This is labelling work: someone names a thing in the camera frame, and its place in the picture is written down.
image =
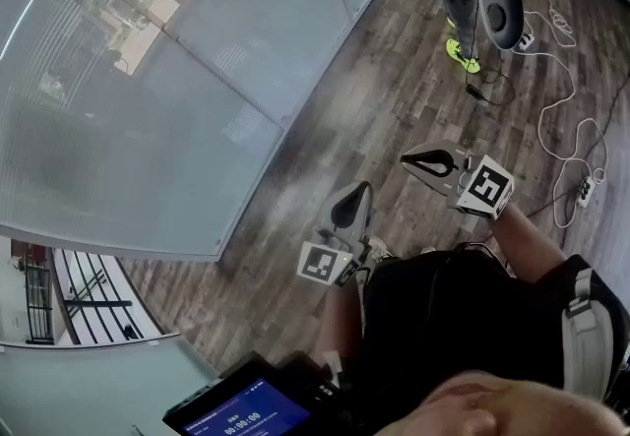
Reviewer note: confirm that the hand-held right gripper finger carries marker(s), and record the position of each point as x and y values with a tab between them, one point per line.
443	184
450	148

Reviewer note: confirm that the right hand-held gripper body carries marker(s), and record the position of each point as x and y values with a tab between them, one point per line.
487	188

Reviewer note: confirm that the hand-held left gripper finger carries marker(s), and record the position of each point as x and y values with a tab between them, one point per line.
366	215
331	207

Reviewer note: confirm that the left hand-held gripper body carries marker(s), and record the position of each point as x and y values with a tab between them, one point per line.
325	264

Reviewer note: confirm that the person's left forearm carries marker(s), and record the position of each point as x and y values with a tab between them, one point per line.
339	321

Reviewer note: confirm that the person's right forearm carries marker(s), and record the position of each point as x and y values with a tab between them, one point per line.
526	242

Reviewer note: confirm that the person's white shoe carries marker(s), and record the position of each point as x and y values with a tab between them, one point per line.
428	251
380	249

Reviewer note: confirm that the white power strip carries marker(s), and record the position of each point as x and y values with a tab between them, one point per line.
525	42
585	190

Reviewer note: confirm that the person's black shirt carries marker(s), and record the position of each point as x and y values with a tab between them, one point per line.
443	316

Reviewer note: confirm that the grey oval device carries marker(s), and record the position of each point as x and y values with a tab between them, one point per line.
502	16

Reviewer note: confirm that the black tablet with blue screen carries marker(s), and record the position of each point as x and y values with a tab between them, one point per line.
246	414

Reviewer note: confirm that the person's face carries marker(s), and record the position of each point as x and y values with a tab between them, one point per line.
492	409

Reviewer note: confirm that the black framed window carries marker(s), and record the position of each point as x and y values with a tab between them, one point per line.
98	301

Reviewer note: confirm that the frosted glass door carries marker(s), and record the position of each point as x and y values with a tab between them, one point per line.
74	390

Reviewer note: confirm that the black metal railing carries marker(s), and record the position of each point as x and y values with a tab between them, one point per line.
39	296

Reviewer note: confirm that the metal window frame post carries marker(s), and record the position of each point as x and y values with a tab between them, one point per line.
221	75

